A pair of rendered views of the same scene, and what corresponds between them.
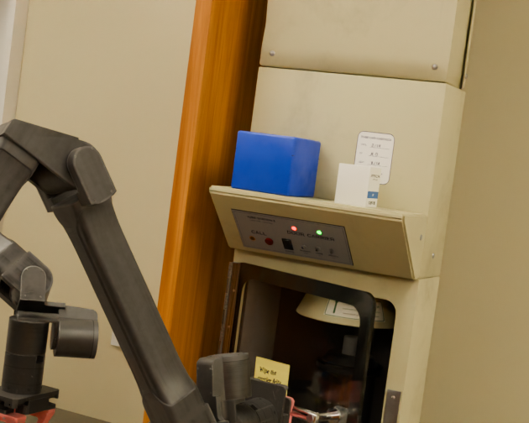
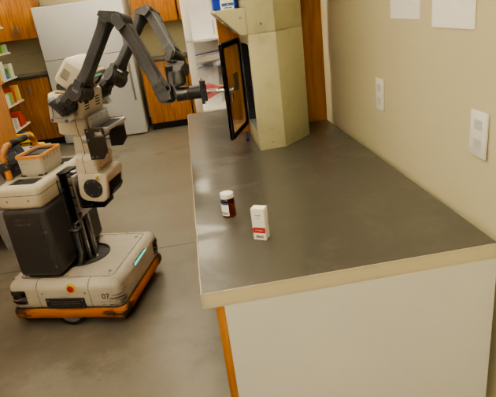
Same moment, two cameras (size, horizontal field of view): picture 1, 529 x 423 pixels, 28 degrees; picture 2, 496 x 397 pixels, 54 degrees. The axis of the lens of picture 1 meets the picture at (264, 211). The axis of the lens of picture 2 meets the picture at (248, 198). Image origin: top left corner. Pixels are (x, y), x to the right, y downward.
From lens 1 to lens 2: 1.98 m
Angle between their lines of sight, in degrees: 61
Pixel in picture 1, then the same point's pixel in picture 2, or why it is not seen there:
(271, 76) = not seen: outside the picture
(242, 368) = (175, 74)
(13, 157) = (101, 20)
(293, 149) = not seen: outside the picture
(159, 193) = not seen: hidden behind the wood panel
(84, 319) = (180, 64)
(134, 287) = (139, 52)
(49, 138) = (107, 13)
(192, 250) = (227, 35)
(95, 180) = (116, 23)
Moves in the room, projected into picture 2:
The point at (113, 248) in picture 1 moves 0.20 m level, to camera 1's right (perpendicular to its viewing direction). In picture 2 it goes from (131, 42) to (149, 41)
